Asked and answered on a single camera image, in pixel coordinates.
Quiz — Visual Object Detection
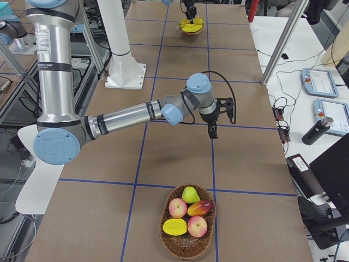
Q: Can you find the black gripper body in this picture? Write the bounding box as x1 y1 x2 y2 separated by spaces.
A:
183 0 196 13
214 97 234 120

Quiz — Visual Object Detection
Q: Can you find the grey square plate orange rim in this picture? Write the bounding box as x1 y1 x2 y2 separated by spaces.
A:
177 24 203 35

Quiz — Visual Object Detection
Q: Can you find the woven brown fruit basket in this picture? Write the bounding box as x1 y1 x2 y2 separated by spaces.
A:
159 184 216 260

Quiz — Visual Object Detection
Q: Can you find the small black puck device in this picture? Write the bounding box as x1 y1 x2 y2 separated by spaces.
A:
281 53 289 59

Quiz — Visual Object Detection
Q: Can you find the green pear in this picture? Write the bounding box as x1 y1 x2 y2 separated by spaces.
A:
182 186 201 204

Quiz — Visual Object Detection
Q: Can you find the dark red mango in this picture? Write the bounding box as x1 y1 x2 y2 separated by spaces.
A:
187 200 214 217

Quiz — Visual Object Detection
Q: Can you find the pink apple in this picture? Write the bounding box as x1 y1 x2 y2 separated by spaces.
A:
187 216 208 238
169 198 187 218

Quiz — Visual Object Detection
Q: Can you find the upper teach pendant tablet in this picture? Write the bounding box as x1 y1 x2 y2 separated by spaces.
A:
301 68 339 98

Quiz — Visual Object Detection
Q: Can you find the teach pendant tablet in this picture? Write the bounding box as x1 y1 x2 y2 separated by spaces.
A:
314 98 348 136
301 68 339 98

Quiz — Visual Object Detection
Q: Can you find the black drink bottle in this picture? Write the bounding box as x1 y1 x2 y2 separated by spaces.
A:
302 116 334 145

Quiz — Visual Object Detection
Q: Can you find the black printer box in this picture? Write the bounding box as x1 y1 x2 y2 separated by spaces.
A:
286 154 324 198

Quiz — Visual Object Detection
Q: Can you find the yellow lemon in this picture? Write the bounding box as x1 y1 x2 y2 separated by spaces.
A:
162 218 187 236

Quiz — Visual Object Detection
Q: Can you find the lower teach pendant tablet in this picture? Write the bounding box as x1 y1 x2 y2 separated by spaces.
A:
314 98 348 136

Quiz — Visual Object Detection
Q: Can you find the black monitor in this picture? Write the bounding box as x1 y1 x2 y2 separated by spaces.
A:
310 134 348 212

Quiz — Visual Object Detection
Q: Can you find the white plastic chair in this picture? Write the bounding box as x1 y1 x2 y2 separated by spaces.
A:
15 124 64 215

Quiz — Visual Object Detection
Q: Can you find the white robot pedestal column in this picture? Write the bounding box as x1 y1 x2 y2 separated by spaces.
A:
98 0 147 90

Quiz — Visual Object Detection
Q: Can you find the aluminium frame post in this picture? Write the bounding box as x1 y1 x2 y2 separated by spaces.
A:
261 1 322 86

